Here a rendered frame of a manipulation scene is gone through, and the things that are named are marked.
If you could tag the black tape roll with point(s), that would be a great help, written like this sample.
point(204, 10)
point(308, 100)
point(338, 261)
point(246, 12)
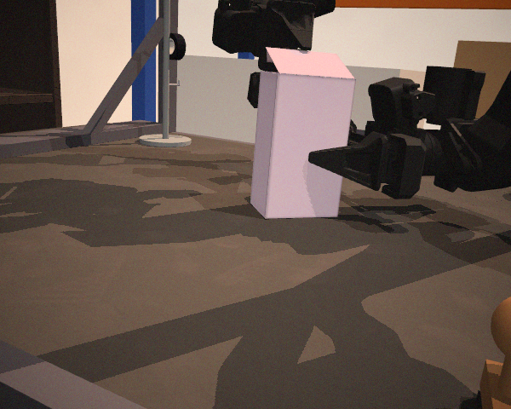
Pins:
point(177, 48)

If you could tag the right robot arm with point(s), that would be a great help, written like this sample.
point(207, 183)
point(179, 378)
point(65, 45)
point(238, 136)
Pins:
point(236, 22)

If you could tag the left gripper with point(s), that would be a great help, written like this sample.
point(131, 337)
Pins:
point(372, 159)

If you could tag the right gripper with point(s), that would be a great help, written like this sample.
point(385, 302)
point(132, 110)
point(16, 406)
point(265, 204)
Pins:
point(292, 19)

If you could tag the pale pink paper carton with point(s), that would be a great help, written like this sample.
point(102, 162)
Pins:
point(306, 106)

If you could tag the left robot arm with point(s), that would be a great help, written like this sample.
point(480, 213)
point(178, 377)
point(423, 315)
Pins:
point(477, 151)

